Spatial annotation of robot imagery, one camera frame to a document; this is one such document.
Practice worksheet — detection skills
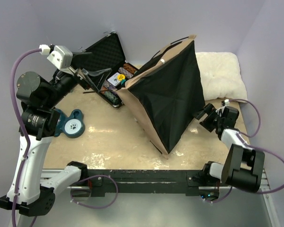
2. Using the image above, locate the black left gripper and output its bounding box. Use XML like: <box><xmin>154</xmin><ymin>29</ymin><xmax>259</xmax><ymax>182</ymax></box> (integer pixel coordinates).
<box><xmin>44</xmin><ymin>52</ymin><xmax>112</xmax><ymax>108</ymax></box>

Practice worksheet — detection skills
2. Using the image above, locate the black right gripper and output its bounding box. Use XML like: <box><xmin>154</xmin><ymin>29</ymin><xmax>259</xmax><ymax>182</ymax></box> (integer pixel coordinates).
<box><xmin>191</xmin><ymin>103</ymin><xmax>223</xmax><ymax>132</ymax></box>

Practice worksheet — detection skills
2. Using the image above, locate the white fluffy pillow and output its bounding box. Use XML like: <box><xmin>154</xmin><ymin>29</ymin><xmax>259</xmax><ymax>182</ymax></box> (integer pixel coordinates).
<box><xmin>196</xmin><ymin>52</ymin><xmax>248</xmax><ymax>101</ymax></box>

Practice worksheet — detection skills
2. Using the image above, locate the beige fabric pet tent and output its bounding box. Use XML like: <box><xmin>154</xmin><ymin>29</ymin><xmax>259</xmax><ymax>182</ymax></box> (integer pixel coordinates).
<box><xmin>116</xmin><ymin>35</ymin><xmax>205</xmax><ymax>158</ymax></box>

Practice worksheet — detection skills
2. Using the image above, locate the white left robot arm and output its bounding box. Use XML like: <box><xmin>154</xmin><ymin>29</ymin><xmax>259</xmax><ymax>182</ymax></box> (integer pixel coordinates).
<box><xmin>0</xmin><ymin>46</ymin><xmax>89</xmax><ymax>217</ymax></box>

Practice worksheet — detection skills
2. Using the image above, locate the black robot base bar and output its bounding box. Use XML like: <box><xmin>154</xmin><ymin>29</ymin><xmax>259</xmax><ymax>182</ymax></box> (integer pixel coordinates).
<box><xmin>68</xmin><ymin>169</ymin><xmax>230</xmax><ymax>198</ymax></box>

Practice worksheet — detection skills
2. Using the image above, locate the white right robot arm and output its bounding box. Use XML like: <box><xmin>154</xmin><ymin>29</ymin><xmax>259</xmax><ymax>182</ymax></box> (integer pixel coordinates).
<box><xmin>113</xmin><ymin>64</ymin><xmax>265</xmax><ymax>193</ymax></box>

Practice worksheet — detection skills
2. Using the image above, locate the teal double pet bowl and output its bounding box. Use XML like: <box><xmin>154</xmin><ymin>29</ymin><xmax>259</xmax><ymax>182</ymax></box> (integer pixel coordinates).
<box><xmin>54</xmin><ymin>108</ymin><xmax>85</xmax><ymax>139</ymax></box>

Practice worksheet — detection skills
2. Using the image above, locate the black poker chip case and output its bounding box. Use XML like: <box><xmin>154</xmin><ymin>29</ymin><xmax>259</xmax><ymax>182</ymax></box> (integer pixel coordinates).
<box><xmin>79</xmin><ymin>32</ymin><xmax>138</xmax><ymax>108</ymax></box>

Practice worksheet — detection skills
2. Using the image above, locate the white playing card deck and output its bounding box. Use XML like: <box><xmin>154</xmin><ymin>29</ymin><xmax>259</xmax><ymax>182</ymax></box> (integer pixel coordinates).
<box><xmin>107</xmin><ymin>73</ymin><xmax>121</xmax><ymax>87</ymax></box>

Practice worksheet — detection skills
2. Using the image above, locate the yellow big blind button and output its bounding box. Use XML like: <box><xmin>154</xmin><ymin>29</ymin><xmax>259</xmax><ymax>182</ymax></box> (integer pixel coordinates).
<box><xmin>117</xmin><ymin>74</ymin><xmax>126</xmax><ymax>81</ymax></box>

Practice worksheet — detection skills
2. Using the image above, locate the green blue poker chip roll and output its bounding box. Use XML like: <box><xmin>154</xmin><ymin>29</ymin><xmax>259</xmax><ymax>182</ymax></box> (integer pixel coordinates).
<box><xmin>103</xmin><ymin>91</ymin><xmax>120</xmax><ymax>105</ymax></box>

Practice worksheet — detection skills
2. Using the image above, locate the red poker chip roll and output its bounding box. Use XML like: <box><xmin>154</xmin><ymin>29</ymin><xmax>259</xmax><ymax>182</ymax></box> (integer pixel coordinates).
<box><xmin>118</xmin><ymin>63</ymin><xmax>138</xmax><ymax>75</ymax></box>

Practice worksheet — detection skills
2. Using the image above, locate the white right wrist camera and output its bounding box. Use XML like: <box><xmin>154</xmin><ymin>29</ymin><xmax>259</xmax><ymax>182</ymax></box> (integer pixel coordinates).
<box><xmin>215</xmin><ymin>99</ymin><xmax>230</xmax><ymax>116</ymax></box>

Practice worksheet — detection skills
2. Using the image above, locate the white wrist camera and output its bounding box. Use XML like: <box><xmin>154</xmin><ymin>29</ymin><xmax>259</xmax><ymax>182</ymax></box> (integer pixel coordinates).
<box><xmin>215</xmin><ymin>99</ymin><xmax>230</xmax><ymax>116</ymax></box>
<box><xmin>39</xmin><ymin>44</ymin><xmax>73</xmax><ymax>71</ymax></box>

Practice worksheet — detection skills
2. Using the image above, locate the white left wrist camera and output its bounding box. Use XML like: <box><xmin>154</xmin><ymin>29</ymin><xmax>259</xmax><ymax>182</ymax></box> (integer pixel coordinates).
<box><xmin>39</xmin><ymin>44</ymin><xmax>73</xmax><ymax>71</ymax></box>

